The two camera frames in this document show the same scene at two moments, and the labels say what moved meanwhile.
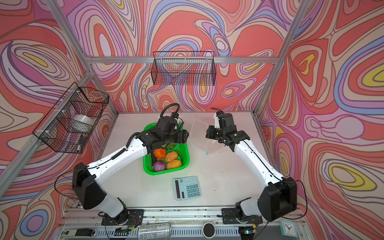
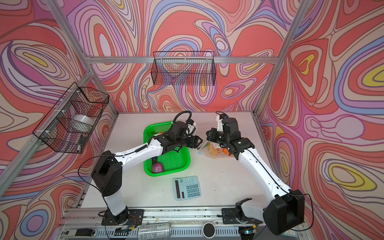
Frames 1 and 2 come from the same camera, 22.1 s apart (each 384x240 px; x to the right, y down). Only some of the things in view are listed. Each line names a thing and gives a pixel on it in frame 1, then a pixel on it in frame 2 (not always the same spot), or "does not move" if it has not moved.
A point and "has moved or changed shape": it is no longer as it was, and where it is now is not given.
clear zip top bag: x=198 y=132 to x=214 y=150
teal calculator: x=186 y=187 does not move
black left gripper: x=182 y=137 to x=194 y=141
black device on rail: x=85 y=232 does not move
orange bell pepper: x=159 y=153 has moved or changed shape
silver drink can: x=154 y=231 does not move
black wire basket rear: x=184 y=68 does not move
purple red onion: x=159 y=166 does not move
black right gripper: x=210 y=132 does not move
